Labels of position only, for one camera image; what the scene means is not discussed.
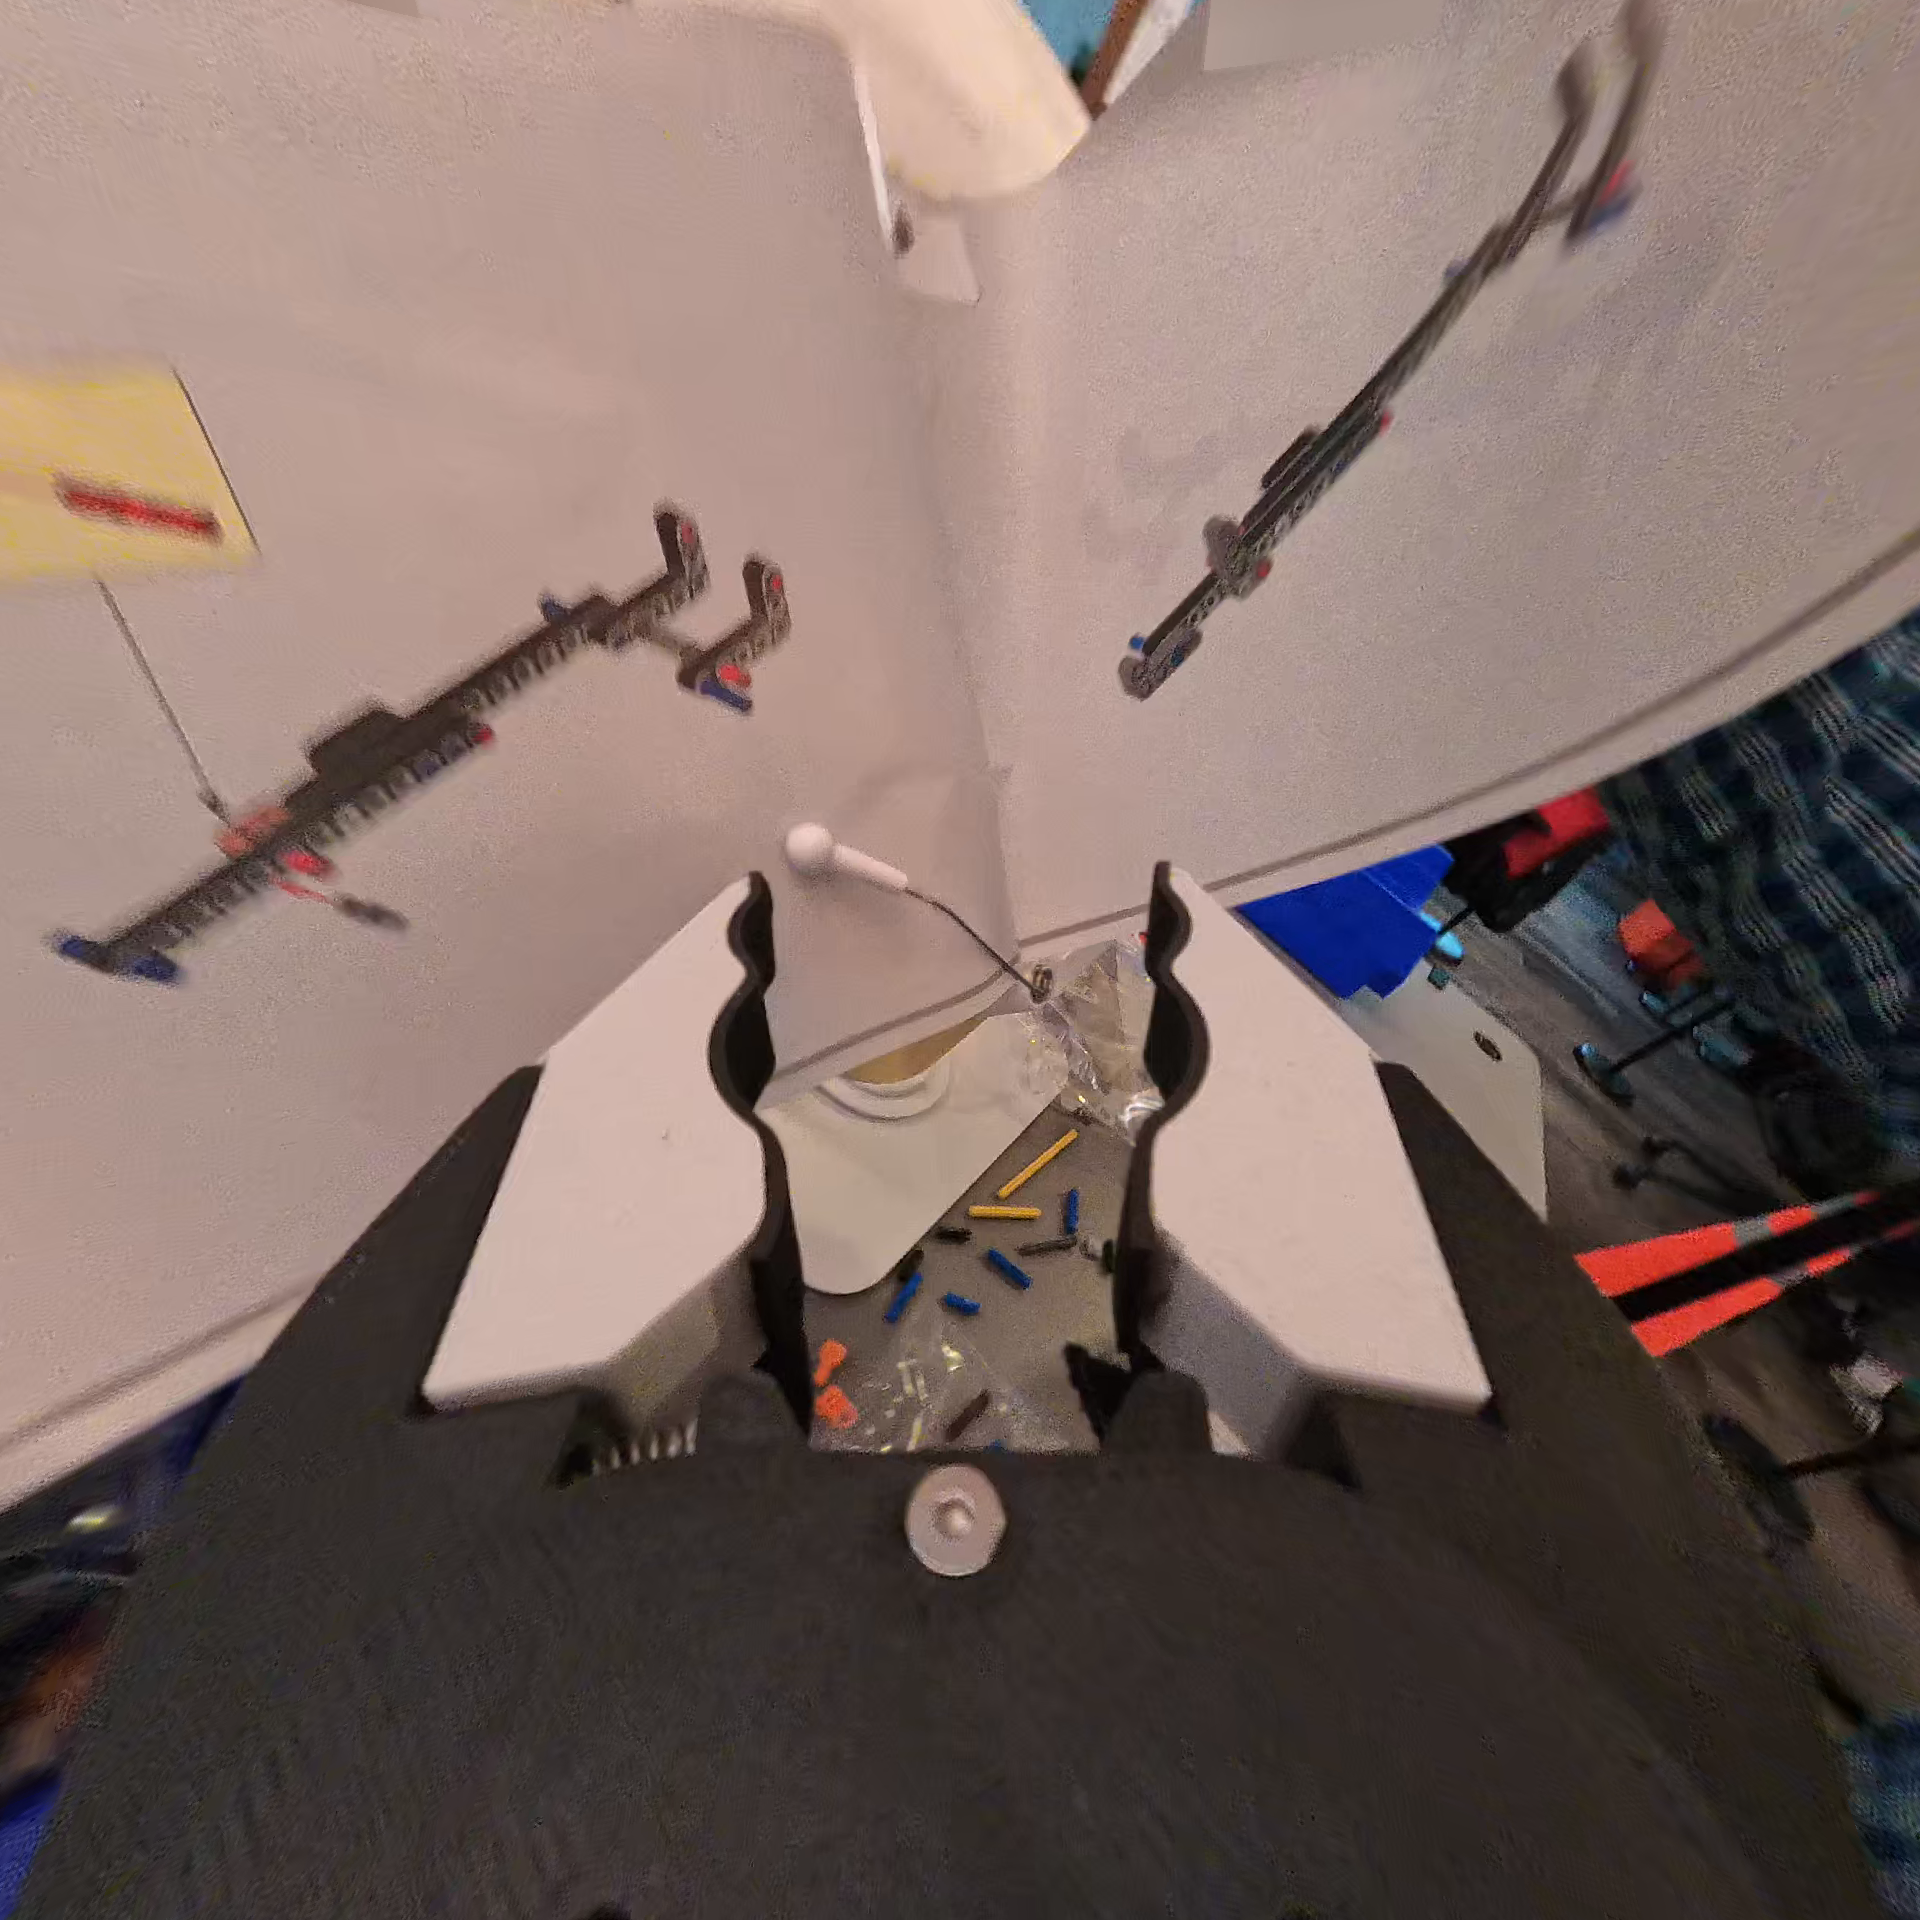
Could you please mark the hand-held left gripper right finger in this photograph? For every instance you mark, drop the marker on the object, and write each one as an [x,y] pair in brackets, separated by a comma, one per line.
[1320,1231]

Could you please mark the long yellow lego axle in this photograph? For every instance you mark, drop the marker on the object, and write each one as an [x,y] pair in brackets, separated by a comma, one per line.
[1038,1165]

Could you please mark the blue plastic storage bin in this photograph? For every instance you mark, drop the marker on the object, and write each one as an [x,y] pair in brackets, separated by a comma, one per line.
[1343,922]

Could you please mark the person's torso plaid shirt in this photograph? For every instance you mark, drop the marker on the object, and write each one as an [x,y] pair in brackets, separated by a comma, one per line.
[1799,839]

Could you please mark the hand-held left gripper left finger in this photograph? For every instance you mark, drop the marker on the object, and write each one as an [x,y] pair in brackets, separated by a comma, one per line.
[599,1231]

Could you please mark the clear bag small lego parts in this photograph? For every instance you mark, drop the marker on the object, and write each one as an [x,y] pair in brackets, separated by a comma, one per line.
[915,1394]

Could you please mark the white instruction booklet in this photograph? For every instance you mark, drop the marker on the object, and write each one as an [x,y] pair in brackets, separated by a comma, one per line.
[451,299]

